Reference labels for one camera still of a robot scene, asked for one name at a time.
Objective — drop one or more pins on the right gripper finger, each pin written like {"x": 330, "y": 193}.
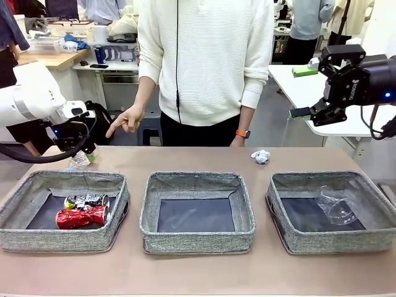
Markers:
{"x": 340, "y": 57}
{"x": 328, "y": 114}

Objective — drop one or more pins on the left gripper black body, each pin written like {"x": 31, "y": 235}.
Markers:
{"x": 74, "y": 136}

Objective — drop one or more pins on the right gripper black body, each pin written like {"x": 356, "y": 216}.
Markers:
{"x": 365, "y": 83}

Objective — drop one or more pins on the clear plastic bottle pink label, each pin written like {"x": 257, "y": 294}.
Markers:
{"x": 79, "y": 161}

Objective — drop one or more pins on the crushed black drink can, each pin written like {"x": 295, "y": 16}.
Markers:
{"x": 86, "y": 200}

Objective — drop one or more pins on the crushed red drink can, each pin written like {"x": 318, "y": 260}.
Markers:
{"x": 80, "y": 218}

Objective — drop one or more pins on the white paper ball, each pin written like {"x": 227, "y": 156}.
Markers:
{"x": 260, "y": 156}

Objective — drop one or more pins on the clear plastic cup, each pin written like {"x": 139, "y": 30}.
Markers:
{"x": 338, "y": 207}

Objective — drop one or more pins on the person's right forearm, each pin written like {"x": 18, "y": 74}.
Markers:
{"x": 145, "y": 96}

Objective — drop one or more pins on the person's left forearm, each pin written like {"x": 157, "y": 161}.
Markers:
{"x": 247, "y": 119}

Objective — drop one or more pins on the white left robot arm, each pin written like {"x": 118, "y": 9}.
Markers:
{"x": 28, "y": 96}

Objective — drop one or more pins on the person's right hand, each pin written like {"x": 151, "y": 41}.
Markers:
{"x": 131, "y": 119}

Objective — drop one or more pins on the person's left hand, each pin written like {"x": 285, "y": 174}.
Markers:
{"x": 239, "y": 142}

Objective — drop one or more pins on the large white table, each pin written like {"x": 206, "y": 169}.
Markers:
{"x": 309, "y": 89}

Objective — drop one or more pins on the black backpack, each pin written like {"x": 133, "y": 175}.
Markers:
{"x": 103, "y": 123}

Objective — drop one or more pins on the black tripod pole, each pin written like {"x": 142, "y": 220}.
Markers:
{"x": 341, "y": 24}

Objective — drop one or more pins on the bystander in cream jacket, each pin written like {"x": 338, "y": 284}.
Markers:
{"x": 355, "y": 18}

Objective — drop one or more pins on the bystander in pale blue sweater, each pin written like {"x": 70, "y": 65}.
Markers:
{"x": 309, "y": 18}

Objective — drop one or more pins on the black computer mouse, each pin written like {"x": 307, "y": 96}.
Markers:
{"x": 83, "y": 62}

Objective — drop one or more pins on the black phone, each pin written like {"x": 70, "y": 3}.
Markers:
{"x": 99, "y": 66}

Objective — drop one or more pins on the wooden top side table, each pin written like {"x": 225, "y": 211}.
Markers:
{"x": 55, "y": 58}

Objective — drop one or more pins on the white desk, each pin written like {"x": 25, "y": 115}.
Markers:
{"x": 120, "y": 66}

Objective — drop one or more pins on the blue drink bottle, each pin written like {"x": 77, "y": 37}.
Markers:
{"x": 99, "y": 55}

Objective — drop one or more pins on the orange wrist watch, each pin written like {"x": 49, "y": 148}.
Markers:
{"x": 243, "y": 133}

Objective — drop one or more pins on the grey fabric basket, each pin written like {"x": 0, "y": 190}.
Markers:
{"x": 334, "y": 241}
{"x": 198, "y": 241}
{"x": 62, "y": 238}

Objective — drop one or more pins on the blue cloth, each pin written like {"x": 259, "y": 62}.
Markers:
{"x": 79, "y": 43}

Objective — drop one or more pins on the clear plastic container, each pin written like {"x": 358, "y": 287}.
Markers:
{"x": 46, "y": 44}

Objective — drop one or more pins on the white paper roll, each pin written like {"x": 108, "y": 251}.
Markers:
{"x": 99, "y": 34}

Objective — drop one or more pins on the white plastic crate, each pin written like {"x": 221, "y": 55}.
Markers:
{"x": 71, "y": 31}

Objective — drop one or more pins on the cream fabric bag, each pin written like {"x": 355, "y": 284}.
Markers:
{"x": 122, "y": 24}

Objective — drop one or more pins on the white bucket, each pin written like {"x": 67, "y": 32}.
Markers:
{"x": 21, "y": 24}

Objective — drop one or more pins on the person in white sweater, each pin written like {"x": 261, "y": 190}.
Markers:
{"x": 210, "y": 62}

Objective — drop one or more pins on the bystander in dark clothes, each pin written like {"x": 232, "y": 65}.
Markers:
{"x": 62, "y": 7}

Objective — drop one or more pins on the bystander in light blue shirt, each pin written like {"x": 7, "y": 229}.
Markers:
{"x": 102, "y": 9}

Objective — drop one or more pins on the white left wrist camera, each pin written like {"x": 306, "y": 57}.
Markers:
{"x": 90, "y": 114}

